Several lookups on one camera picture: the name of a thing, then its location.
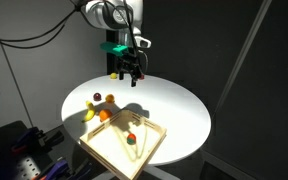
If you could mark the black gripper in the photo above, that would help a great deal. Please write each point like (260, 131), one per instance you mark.
(129, 64)

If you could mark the red-orange persimmon with green top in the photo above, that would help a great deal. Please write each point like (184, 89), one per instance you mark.
(131, 138)

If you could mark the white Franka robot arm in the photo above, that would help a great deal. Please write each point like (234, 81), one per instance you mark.
(112, 15)

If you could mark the wooden tray with slotted sides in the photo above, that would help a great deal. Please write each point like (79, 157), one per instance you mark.
(117, 150)

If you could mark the red apple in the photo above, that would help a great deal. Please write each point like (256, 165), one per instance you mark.
(141, 77)

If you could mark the yellow lemon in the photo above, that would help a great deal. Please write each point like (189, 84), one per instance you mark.
(113, 76)

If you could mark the yellow-orange peach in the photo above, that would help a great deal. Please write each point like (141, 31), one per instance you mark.
(109, 98)

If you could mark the dark red plum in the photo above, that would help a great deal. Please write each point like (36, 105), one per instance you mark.
(97, 96)

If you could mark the orange fruit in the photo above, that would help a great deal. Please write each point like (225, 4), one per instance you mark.
(105, 114)

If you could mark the yellow banana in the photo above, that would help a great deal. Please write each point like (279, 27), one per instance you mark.
(89, 112)

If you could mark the black purple spring clamp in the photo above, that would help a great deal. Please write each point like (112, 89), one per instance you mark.
(34, 138)
(59, 168)

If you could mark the grey perforated board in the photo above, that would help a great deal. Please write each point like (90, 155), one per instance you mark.
(25, 168)

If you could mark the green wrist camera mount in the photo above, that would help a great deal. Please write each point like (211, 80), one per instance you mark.
(114, 48)

